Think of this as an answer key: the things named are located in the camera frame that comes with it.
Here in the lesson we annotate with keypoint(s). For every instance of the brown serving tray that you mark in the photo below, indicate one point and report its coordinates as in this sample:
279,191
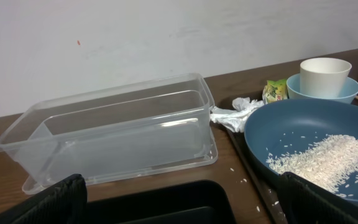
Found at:
253,180

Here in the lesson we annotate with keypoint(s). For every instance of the yellow green snack wrapper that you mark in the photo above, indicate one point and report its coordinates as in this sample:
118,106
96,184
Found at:
275,91

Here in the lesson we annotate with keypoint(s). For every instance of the black plastic tray bin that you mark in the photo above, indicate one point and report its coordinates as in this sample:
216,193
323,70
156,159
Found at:
202,201

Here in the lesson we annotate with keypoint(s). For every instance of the cream paper cup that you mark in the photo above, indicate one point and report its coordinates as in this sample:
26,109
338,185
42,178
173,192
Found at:
323,77

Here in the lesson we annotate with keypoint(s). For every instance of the pile of white rice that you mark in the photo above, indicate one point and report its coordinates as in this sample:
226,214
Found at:
331,164

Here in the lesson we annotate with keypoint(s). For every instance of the clear plastic bin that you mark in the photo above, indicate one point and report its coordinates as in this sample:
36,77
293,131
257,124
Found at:
118,133

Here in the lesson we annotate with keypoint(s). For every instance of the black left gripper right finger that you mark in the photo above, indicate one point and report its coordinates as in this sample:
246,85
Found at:
305,202

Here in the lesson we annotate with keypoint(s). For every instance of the dark blue plate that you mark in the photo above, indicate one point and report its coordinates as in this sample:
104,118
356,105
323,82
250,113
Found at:
294,124

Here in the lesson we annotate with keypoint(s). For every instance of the light blue small bowl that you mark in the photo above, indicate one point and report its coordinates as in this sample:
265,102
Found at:
347,94

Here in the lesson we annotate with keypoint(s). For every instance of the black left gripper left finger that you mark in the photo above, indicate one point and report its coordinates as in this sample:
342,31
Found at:
64,202

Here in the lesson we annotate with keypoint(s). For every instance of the white tissue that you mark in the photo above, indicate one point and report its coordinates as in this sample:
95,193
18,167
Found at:
235,120

